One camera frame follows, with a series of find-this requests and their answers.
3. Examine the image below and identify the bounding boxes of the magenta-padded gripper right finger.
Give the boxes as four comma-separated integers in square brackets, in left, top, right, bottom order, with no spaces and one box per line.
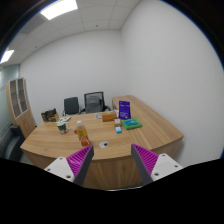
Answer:
[130,143,184,186]

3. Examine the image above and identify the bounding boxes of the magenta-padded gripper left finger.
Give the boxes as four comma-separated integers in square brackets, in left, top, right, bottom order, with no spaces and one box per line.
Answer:
[43,144,95,187]

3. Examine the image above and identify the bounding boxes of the yellow tea bottle white cap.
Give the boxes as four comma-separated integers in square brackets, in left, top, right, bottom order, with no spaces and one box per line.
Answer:
[74,120,91,147]

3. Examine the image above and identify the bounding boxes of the green and white mug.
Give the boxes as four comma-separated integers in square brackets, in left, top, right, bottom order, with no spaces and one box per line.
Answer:
[56,120,70,135]

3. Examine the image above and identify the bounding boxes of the green flat pack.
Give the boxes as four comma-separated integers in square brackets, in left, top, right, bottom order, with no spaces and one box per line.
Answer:
[121,117,143,131]

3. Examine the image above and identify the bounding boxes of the orange rectangular box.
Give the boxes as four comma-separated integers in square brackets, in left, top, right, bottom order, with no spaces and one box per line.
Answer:
[101,110,118,123]

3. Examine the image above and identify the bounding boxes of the purple standing card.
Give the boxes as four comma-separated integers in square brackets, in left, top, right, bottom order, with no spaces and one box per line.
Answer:
[118,100,132,121]

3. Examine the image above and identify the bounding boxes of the black solid-back office chair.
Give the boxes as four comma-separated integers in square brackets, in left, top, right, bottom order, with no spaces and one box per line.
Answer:
[62,96,81,117]

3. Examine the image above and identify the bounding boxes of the black mesh-back office chair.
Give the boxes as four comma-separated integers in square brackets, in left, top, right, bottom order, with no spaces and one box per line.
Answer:
[79,91,112,115]

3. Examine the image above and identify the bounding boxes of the wooden shelf cabinet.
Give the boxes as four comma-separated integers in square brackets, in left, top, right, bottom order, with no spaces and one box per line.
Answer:
[5,77,37,138]

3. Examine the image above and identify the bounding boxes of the dark grey sofa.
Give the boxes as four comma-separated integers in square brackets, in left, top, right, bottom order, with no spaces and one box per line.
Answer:
[0,123,26,163]

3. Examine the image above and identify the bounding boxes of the rectangular ceiling light panel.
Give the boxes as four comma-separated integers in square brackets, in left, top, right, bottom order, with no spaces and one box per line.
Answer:
[39,0,79,21]
[0,49,15,65]

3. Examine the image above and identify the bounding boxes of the round silver cable grommet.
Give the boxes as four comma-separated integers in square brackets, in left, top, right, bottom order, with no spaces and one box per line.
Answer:
[98,140,110,149]

